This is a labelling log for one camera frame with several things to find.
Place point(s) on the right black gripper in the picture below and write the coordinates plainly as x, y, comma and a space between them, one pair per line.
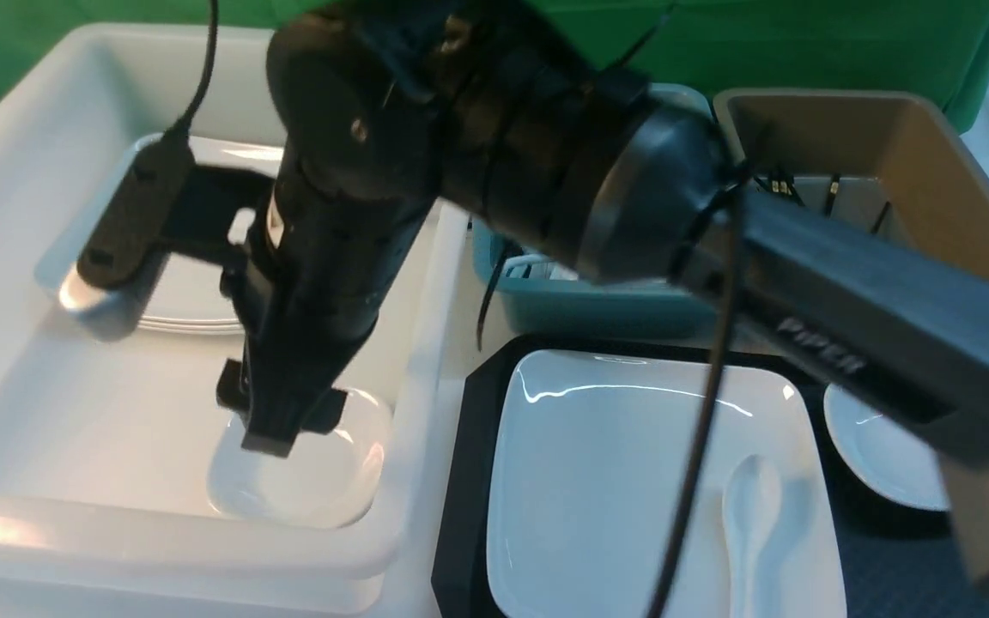
320, 267

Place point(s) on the white small bowl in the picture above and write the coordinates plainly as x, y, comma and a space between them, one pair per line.
327, 482
887, 459

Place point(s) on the large white square plate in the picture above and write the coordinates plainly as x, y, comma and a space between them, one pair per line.
590, 458

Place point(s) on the white spoon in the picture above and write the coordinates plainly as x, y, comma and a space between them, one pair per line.
751, 506

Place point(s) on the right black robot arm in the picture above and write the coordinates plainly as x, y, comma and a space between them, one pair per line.
389, 105

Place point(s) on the top stacked white plate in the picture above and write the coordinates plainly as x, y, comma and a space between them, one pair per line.
187, 289

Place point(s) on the stacked white plate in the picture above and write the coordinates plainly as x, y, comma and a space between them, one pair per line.
187, 289
190, 321
193, 329

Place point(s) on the middle stacked white plate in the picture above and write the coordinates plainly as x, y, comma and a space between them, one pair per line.
190, 321

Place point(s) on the bottom stacked white plate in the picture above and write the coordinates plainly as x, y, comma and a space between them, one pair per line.
193, 329

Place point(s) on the teal plastic bin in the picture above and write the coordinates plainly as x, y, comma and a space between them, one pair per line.
597, 309

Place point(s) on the large white plastic tub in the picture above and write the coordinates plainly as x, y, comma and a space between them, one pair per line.
105, 448

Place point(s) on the black chopsticks in bin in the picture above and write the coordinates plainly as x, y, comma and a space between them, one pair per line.
856, 201

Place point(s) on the brown plastic bin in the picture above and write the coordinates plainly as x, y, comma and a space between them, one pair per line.
939, 192

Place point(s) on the black serving tray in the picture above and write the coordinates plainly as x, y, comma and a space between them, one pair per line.
897, 561

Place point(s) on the green cloth backdrop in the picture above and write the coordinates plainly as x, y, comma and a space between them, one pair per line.
596, 55

